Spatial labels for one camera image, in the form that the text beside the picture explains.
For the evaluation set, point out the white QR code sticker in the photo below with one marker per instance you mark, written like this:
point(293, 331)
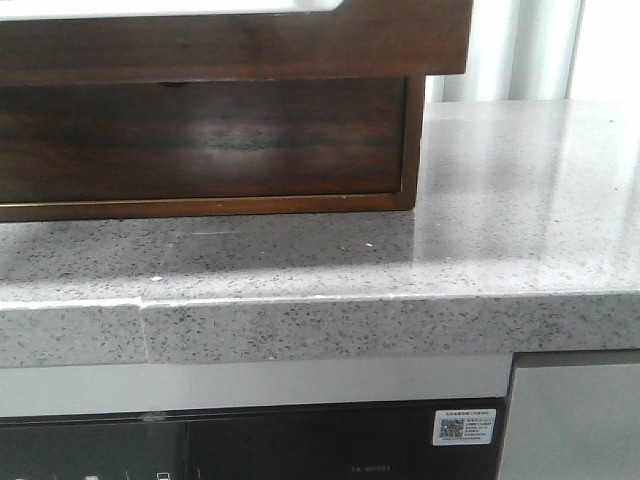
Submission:
point(464, 427)

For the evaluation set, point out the grey cabinet door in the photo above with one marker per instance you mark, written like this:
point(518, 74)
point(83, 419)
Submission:
point(573, 415)

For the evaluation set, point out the wooden drawer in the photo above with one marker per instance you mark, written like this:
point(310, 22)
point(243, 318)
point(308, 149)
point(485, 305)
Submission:
point(356, 39)

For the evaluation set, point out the dark wooden drawer cabinet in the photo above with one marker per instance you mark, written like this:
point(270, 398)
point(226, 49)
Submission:
point(136, 150)

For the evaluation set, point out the black built-in appliance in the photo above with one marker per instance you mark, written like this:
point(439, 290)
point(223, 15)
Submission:
point(365, 440)

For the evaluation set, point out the grey curtain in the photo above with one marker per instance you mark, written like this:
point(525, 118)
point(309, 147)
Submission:
point(548, 50)

